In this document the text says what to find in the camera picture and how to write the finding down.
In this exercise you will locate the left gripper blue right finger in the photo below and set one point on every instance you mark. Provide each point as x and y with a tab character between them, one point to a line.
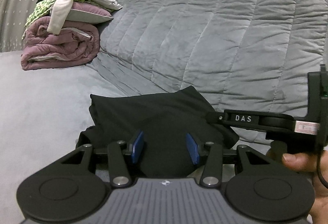
195	148

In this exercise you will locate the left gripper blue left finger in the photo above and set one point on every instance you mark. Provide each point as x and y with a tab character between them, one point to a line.
135	146

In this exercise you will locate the black t-shirt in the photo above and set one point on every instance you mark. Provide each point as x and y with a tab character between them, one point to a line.
165	118

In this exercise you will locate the person right hand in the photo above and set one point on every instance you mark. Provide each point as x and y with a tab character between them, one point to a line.
306	165

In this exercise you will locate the grey quilted headboard cover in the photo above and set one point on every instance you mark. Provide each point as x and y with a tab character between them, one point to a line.
252	55

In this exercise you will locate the pink rolled quilt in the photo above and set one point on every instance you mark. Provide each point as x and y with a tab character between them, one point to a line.
76	44

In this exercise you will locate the grey pink pillow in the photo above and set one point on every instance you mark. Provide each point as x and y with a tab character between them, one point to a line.
93	11

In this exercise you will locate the green patterned cloth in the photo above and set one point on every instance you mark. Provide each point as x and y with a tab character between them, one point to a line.
41	10

